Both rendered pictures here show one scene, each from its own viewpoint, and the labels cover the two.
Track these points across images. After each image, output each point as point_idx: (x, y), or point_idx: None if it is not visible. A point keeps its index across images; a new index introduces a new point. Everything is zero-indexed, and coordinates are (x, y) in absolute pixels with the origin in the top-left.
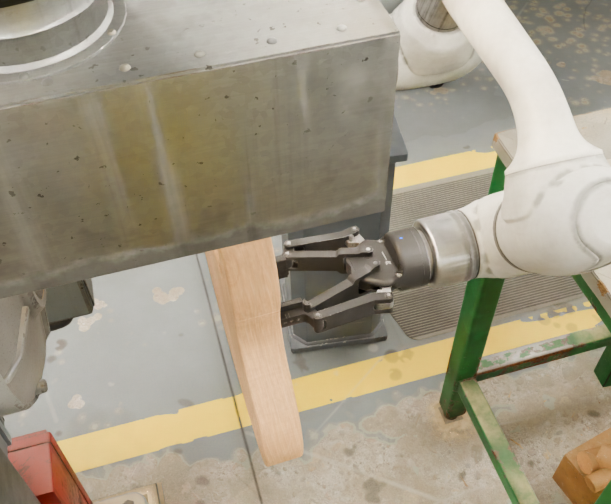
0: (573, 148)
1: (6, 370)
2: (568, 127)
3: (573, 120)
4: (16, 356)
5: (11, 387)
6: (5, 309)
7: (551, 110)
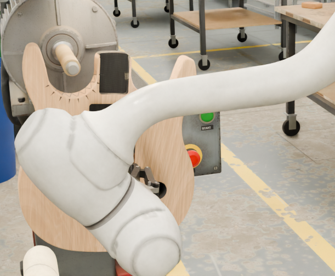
0: (90, 113)
1: (6, 50)
2: (110, 109)
3: (120, 113)
4: (12, 51)
5: (5, 59)
6: (22, 35)
7: (121, 98)
